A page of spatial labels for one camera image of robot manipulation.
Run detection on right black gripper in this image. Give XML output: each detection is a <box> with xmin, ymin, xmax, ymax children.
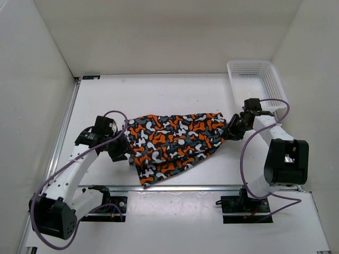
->
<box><xmin>220</xmin><ymin>113</ymin><xmax>251</xmax><ymax>141</ymax></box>

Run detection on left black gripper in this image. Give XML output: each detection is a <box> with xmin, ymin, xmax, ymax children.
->
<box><xmin>105</xmin><ymin>130</ymin><xmax>136</xmax><ymax>162</ymax></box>

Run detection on orange camouflage shorts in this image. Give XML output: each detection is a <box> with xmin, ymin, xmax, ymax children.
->
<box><xmin>124</xmin><ymin>113</ymin><xmax>227</xmax><ymax>187</ymax></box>

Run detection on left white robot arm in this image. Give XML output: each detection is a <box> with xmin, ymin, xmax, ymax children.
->
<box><xmin>29</xmin><ymin>115</ymin><xmax>128</xmax><ymax>240</ymax></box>

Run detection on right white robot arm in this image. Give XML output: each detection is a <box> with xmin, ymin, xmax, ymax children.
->
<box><xmin>225</xmin><ymin>98</ymin><xmax>309</xmax><ymax>212</ymax></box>

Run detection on white plastic basket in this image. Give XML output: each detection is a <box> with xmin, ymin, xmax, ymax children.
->
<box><xmin>227</xmin><ymin>60</ymin><xmax>287</xmax><ymax>112</ymax></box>

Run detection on aluminium front rail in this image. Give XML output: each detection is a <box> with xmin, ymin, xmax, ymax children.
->
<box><xmin>106</xmin><ymin>185</ymin><xmax>242</xmax><ymax>192</ymax></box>

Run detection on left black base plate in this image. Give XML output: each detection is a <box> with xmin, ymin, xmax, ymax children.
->
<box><xmin>81</xmin><ymin>192</ymin><xmax>128</xmax><ymax>223</ymax></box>

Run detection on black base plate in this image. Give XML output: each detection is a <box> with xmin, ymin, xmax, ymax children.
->
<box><xmin>81</xmin><ymin>192</ymin><xmax>128</xmax><ymax>223</ymax></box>
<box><xmin>215</xmin><ymin>196</ymin><xmax>273</xmax><ymax>224</ymax></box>

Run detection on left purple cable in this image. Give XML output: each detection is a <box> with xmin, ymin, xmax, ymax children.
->
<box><xmin>30</xmin><ymin>110</ymin><xmax>130</xmax><ymax>250</ymax></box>

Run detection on purple cable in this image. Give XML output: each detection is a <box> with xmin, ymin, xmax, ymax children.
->
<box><xmin>239</xmin><ymin>98</ymin><xmax>302</xmax><ymax>222</ymax></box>
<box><xmin>30</xmin><ymin>110</ymin><xmax>130</xmax><ymax>250</ymax></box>

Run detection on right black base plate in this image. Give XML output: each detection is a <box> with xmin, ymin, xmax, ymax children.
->
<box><xmin>215</xmin><ymin>196</ymin><xmax>273</xmax><ymax>224</ymax></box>

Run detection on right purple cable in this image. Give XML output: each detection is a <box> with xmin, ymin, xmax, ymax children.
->
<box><xmin>239</xmin><ymin>98</ymin><xmax>302</xmax><ymax>222</ymax></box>

